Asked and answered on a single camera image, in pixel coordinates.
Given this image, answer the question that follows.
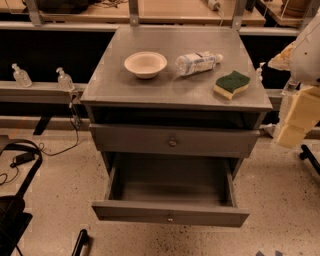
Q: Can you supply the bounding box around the black bar bottom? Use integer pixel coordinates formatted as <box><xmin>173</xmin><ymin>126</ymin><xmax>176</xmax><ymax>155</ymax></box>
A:
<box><xmin>71</xmin><ymin>229</ymin><xmax>90</xmax><ymax>256</ymax></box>

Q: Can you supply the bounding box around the white bowl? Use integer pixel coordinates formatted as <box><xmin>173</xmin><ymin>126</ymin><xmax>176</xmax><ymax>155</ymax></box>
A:
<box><xmin>124</xmin><ymin>51</ymin><xmax>167</xmax><ymax>79</ymax></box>

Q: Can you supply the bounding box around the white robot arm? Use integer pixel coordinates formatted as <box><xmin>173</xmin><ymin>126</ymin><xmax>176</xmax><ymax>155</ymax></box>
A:
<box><xmin>268</xmin><ymin>14</ymin><xmax>320</xmax><ymax>148</ymax></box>

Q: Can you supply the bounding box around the black chair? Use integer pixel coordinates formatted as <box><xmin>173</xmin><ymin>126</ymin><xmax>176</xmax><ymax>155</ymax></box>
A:
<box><xmin>0</xmin><ymin>135</ymin><xmax>43</xmax><ymax>256</ymax></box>

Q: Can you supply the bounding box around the small white pump bottle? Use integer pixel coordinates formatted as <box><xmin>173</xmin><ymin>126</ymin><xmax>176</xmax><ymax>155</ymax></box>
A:
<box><xmin>256</xmin><ymin>62</ymin><xmax>266</xmax><ymax>82</ymax></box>

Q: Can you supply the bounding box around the black power adapter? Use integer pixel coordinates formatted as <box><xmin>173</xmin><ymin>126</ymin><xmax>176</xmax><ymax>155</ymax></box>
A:
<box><xmin>10</xmin><ymin>152</ymin><xmax>35</xmax><ymax>168</ymax></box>

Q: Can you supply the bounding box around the grey drawer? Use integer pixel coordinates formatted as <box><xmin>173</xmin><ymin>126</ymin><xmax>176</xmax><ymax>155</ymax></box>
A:
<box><xmin>89</xmin><ymin>124</ymin><xmax>259</xmax><ymax>158</ymax></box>
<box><xmin>92</xmin><ymin>154</ymin><xmax>249</xmax><ymax>227</ymax></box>

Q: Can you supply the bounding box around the green yellow sponge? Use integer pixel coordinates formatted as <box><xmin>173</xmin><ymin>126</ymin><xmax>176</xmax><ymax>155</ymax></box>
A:
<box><xmin>213</xmin><ymin>71</ymin><xmax>250</xmax><ymax>100</ymax></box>

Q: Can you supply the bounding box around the grey metal shelf rail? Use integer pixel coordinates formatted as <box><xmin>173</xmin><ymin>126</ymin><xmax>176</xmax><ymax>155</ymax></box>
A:
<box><xmin>0</xmin><ymin>81</ymin><xmax>71</xmax><ymax>104</ymax></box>

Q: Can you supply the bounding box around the black cable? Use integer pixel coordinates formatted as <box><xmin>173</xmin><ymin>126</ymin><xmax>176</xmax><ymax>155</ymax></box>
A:
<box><xmin>38</xmin><ymin>99</ymin><xmax>83</xmax><ymax>157</ymax></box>

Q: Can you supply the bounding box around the clear pump bottle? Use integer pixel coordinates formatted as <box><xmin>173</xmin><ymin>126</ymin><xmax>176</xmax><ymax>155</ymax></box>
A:
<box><xmin>12</xmin><ymin>63</ymin><xmax>32</xmax><ymax>87</ymax></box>
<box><xmin>56</xmin><ymin>67</ymin><xmax>75</xmax><ymax>92</ymax></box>

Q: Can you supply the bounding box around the black chair leg right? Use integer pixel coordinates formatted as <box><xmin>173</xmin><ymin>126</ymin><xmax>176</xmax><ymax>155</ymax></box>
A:
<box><xmin>299</xmin><ymin>144</ymin><xmax>320</xmax><ymax>175</ymax></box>

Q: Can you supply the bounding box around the grey drawer cabinet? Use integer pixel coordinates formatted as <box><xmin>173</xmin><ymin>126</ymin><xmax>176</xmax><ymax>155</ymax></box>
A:
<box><xmin>81</xmin><ymin>26</ymin><xmax>272</xmax><ymax>173</ymax></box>

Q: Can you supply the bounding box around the clear plastic water bottle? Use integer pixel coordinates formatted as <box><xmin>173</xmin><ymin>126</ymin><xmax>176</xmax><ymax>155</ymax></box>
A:
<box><xmin>175</xmin><ymin>51</ymin><xmax>223</xmax><ymax>76</ymax></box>

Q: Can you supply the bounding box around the left clear pump bottle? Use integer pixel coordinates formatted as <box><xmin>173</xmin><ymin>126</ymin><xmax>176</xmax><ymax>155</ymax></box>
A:
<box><xmin>12</xmin><ymin>63</ymin><xmax>32</xmax><ymax>87</ymax></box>

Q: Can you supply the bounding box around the grey top drawer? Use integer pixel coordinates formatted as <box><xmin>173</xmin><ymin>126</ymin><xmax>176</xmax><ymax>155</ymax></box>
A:
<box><xmin>89</xmin><ymin>124</ymin><xmax>259</xmax><ymax>158</ymax></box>

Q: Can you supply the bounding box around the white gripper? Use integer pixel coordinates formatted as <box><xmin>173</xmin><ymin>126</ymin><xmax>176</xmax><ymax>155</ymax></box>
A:
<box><xmin>276</xmin><ymin>85</ymin><xmax>320</xmax><ymax>148</ymax></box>

